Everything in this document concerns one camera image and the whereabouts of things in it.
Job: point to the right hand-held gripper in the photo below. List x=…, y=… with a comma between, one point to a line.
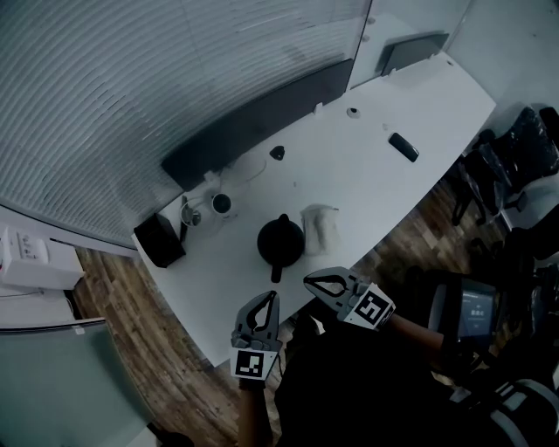
x=369, y=305

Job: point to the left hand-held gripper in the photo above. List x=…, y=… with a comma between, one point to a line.
x=253, y=355

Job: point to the white cloth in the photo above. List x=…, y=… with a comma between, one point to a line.
x=321, y=229

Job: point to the black teapot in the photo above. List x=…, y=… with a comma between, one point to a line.
x=280, y=242

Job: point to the person's left forearm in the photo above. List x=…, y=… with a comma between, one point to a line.
x=253, y=414

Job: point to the person's right forearm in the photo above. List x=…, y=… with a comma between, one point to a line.
x=415, y=329

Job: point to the person's black clothing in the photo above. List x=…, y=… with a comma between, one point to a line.
x=371, y=384

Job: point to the round black white device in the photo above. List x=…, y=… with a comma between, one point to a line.
x=221, y=204

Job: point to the glass with utensils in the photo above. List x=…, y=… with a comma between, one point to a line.
x=190, y=216

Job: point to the black box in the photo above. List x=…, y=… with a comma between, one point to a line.
x=159, y=240

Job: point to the black tablet screen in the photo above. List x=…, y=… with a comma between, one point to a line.
x=478, y=314

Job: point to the black smartphone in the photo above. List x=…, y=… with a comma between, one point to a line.
x=404, y=147

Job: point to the dark desk partition panel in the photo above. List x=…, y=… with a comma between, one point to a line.
x=262, y=126

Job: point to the white round dome device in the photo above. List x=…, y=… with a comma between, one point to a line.
x=354, y=112

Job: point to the frosted glass door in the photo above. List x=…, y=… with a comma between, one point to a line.
x=65, y=384

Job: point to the black mesh office chair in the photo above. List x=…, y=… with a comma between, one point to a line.
x=511, y=153

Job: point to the grey white office chair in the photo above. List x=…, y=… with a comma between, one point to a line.
x=519, y=410

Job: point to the white cardboard box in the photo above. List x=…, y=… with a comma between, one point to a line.
x=30, y=262

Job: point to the grey divider panel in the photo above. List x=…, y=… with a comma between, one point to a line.
x=410, y=50

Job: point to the small black mount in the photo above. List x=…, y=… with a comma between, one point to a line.
x=277, y=152

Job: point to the white panel bracket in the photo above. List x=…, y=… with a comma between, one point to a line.
x=318, y=109
x=210, y=176

